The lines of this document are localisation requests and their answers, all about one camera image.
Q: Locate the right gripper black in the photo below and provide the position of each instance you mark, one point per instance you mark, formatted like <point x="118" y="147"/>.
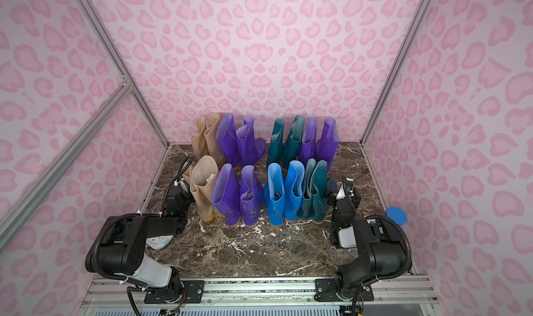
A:
<point x="348" y="190"/>

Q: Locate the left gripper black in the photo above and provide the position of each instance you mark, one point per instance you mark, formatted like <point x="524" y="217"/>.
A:
<point x="183" y="187"/>

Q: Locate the large teal boot yellow sole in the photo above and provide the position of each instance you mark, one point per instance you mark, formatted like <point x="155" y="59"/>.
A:
<point x="318" y="188"/>

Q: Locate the beige rain boot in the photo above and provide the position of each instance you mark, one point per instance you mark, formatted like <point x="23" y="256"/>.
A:
<point x="204" y="208"/>
<point x="204" y="175"/>
<point x="199" y="143"/>
<point x="210" y="134"/>

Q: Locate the purple rain boot small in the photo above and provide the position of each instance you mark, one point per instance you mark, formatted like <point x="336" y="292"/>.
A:
<point x="308" y="142"/>
<point x="326" y="146"/>

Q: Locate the blue rain boot yellow sole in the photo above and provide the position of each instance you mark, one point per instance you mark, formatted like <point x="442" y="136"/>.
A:
<point x="274" y="194"/>

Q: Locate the teal rain boot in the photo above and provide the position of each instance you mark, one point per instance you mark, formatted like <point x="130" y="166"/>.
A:
<point x="305" y="211"/>
<point x="292" y="145"/>

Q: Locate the large purple boot back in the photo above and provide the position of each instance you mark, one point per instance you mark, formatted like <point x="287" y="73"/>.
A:
<point x="251" y="149"/>

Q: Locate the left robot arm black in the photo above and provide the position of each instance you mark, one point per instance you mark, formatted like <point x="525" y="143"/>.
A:
<point x="118" y="252"/>

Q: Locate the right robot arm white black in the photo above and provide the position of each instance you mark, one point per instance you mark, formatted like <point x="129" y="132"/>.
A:
<point x="383" y="248"/>

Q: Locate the blue cap water bottle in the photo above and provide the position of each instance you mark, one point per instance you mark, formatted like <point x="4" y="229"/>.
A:
<point x="397" y="214"/>

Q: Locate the small white alarm clock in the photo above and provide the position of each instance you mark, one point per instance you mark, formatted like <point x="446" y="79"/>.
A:
<point x="159" y="242"/>

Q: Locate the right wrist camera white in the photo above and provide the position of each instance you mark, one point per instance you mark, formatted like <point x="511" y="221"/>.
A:
<point x="341" y="194"/>

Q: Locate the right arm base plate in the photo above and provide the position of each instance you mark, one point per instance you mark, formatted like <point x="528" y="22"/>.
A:
<point x="329" y="290"/>

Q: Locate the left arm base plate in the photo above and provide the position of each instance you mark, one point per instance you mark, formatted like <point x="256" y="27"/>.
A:
<point x="188" y="292"/>

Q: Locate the left aluminium frame strut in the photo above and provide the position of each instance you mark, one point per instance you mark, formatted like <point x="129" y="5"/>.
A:
<point x="28" y="204"/>

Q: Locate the aluminium front rail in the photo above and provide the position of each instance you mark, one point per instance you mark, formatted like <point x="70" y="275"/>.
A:
<point x="406" y="295"/>

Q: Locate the right aluminium frame post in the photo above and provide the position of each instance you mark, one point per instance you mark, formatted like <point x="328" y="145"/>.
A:
<point x="421" y="12"/>

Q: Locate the left back aluminium post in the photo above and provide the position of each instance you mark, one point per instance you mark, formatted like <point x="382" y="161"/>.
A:
<point x="90" y="13"/>

